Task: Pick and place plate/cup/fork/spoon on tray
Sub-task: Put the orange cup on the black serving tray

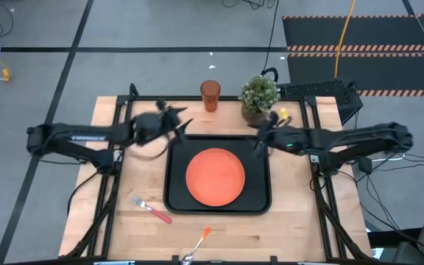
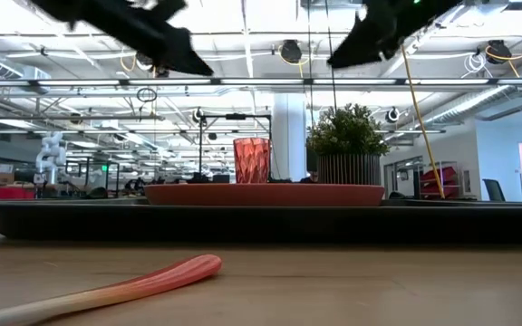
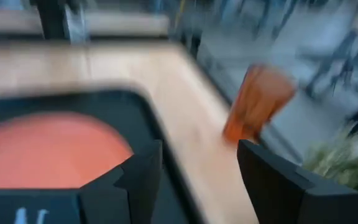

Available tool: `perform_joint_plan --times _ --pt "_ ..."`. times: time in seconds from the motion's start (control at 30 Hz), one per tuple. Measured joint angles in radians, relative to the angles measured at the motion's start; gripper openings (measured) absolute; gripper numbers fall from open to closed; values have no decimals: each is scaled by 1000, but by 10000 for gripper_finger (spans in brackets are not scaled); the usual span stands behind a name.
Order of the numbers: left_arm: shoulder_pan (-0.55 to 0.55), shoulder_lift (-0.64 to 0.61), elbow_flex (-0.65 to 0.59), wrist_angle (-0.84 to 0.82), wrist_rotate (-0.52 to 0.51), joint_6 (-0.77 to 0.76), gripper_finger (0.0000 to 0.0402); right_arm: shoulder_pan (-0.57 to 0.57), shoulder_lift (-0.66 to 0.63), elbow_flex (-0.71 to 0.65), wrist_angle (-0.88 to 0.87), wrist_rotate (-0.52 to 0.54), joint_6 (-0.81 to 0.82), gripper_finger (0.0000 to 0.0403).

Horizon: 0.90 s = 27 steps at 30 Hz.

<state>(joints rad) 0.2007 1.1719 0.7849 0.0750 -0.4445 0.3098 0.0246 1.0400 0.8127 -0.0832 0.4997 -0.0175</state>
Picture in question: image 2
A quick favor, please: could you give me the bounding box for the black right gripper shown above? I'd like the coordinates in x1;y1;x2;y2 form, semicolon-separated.
326;0;425;69

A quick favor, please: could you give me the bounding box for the black background station frame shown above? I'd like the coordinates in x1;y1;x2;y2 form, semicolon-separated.
198;112;274;183

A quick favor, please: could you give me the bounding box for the black rectangular tray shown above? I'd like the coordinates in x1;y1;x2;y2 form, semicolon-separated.
0;197;522;242

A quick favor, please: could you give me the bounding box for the long ceiling light bar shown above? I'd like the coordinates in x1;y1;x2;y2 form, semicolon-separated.
0;77;522;88

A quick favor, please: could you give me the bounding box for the orange round plate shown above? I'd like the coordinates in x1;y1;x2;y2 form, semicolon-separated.
143;183;385;208

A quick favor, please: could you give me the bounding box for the orange-handled metal spoon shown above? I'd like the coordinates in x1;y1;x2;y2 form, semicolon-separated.
0;254;223;326

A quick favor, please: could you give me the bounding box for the potted green plant ribbed pot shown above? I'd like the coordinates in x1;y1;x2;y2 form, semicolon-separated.
306;103;392;187

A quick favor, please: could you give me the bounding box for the black hanging cable loop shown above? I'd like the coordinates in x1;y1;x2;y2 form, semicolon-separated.
135;86;159;103

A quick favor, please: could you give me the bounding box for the yellow hanging cable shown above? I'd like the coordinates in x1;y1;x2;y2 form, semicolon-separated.
400;44;447;200

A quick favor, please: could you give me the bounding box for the orange faceted plastic cup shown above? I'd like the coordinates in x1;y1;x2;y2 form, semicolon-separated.
233;137;272;185

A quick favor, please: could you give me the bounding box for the dark office chair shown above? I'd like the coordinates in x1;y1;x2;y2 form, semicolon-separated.
482;177;508;203

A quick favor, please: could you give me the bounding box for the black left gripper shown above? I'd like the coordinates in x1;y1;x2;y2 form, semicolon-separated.
97;0;215;77

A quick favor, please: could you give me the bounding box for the rack with red bins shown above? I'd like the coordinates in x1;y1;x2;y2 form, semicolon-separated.
418;160;464;199

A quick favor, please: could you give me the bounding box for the red low container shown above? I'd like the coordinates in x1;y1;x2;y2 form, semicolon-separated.
0;185;37;201

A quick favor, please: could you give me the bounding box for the white building column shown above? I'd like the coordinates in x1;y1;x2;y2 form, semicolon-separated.
272;93;309;183

